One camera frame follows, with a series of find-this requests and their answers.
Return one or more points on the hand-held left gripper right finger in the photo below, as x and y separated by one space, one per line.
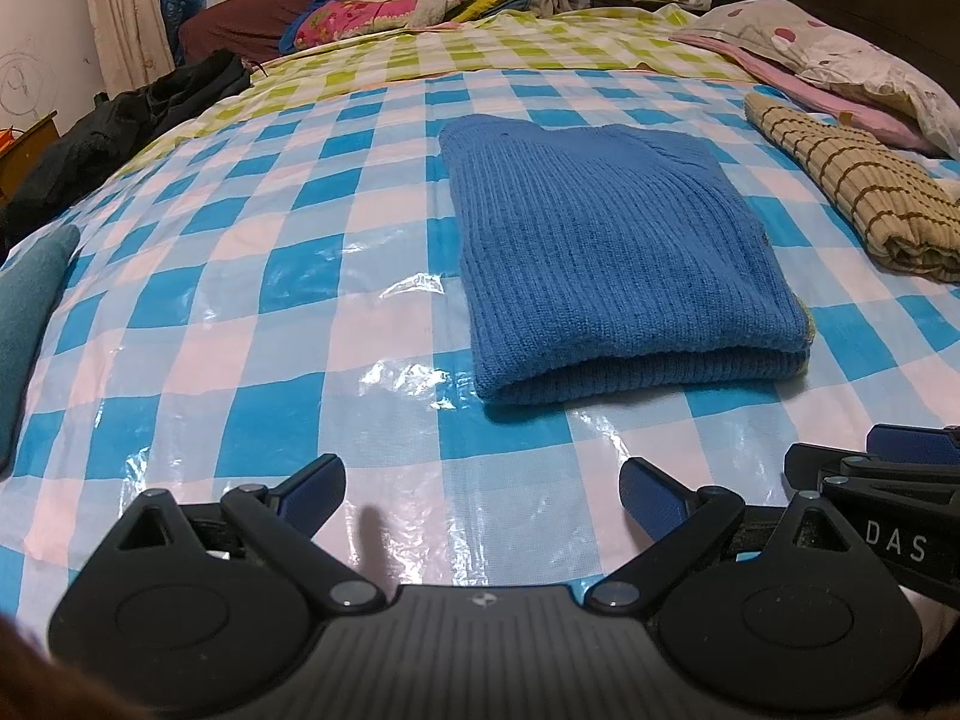
652 499

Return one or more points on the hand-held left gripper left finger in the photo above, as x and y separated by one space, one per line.
315 491

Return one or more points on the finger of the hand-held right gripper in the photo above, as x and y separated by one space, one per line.
911 439
814 461

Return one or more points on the blue yellow-striped knit sweater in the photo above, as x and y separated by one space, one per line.
600 255

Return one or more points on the blue checkered plastic sheet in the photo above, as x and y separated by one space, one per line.
262 255

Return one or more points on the beige brown-striped folded sweater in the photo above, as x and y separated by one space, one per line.
862 172

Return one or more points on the teal cloth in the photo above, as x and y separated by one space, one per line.
30 315

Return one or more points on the white red-dotted pillow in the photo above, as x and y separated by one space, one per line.
825 45

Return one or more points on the black jacket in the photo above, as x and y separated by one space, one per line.
112 120

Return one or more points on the wooden desk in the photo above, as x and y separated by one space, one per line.
30 146

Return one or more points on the pink floral quilt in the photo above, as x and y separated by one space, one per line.
345 19

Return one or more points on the maroon bed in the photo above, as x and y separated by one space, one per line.
240 19

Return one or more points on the green checkered plastic sheet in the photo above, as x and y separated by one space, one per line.
525 37

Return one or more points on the blue plastic bag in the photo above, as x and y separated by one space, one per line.
176 15

